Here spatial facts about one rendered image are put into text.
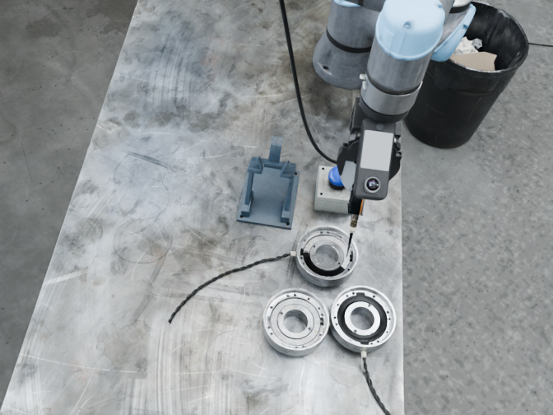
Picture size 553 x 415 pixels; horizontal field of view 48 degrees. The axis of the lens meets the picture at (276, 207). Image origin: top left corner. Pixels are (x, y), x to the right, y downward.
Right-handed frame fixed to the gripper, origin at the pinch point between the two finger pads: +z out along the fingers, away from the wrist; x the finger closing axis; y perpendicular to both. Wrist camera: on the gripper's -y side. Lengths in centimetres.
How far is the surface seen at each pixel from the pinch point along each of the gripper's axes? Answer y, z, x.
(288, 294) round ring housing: -15.6, 10.0, 8.7
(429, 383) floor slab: 2, 93, -38
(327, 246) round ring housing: -5.2, 10.7, 3.2
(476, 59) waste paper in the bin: 101, 59, -43
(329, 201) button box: 3.4, 9.5, 3.8
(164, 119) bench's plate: 18.8, 13.0, 37.7
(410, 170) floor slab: 79, 93, -30
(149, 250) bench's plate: -10.3, 12.9, 33.4
